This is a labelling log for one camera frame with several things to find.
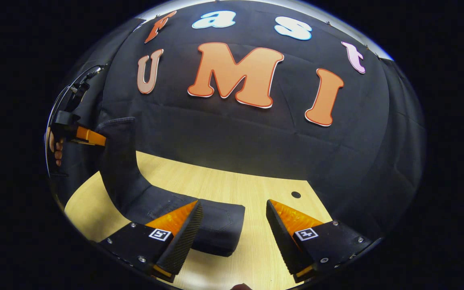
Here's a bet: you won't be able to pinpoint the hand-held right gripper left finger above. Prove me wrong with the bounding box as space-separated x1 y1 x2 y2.
97 200 203 282

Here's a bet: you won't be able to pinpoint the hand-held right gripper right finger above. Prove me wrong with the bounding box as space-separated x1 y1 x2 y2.
266 199 373 283

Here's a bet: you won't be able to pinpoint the dark denim jeans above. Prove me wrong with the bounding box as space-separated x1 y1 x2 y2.
95 117 245 257

